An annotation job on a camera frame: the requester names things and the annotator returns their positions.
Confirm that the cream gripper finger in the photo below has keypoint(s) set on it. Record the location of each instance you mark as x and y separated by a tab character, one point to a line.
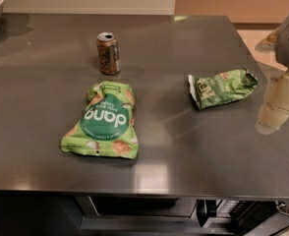
274	111

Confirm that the orange soda can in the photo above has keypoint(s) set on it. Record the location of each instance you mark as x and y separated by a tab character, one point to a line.
108	53

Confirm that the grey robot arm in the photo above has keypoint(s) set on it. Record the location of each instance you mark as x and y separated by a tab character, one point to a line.
282	44

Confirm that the crumpled dark green chip bag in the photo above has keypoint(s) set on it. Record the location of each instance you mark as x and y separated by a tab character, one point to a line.
223	88

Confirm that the green rice chip bag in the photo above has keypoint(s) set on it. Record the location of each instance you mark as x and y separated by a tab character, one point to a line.
107	125

